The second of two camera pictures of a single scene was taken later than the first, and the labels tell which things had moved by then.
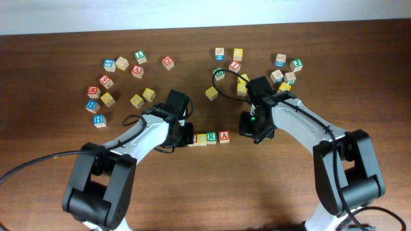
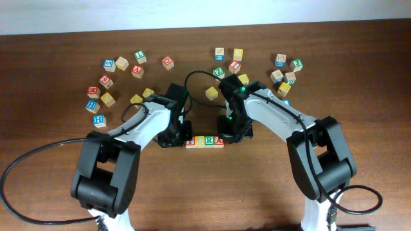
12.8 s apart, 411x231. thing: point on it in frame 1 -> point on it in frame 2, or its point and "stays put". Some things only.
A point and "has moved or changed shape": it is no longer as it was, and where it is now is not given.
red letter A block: [137, 71] stays put
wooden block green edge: [289, 77] stays put
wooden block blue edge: [277, 76] stays put
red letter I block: [194, 140] has moved or changed shape
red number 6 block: [106, 81] stays put
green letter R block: [211, 138] has moved or changed shape
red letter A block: [224, 136] has moved or changed shape
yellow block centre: [211, 94] stays put
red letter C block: [167, 62] stays put
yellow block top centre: [237, 54] stays put
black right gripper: [244, 129] -> [227, 135]
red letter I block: [235, 66] stays put
